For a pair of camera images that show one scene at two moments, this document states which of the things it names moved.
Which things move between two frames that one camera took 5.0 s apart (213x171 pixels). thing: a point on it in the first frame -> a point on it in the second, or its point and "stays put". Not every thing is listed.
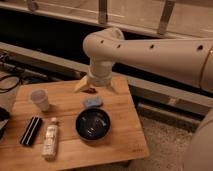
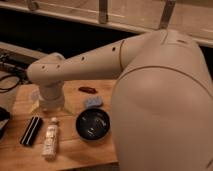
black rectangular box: (31, 131) stays put
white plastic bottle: (50, 140) stays put
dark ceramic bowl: (92, 124) stays put
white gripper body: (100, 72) -> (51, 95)
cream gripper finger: (113, 86) -> (67, 106)
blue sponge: (95, 102) stays put
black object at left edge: (4, 118) stays put
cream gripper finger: (82, 84) -> (34, 106)
